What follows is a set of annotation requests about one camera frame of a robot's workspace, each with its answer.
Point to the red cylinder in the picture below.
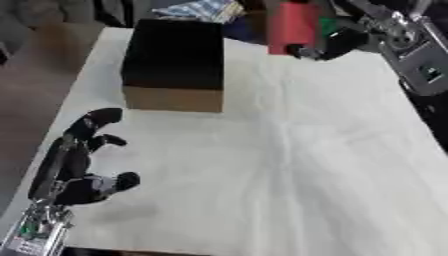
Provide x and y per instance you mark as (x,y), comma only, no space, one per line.
(291,26)

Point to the cardboard box with black inside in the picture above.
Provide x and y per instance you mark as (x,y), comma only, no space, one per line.
(174,63)

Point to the blue and white patterned cloth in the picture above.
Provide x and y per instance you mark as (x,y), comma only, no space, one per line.
(201,10)

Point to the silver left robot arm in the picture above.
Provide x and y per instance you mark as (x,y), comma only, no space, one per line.
(36,230)

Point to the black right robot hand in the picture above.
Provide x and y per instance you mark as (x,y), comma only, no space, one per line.
(338,42)

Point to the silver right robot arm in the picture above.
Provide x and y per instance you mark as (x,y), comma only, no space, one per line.
(408,43)

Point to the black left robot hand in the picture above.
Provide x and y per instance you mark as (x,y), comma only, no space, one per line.
(74,163)

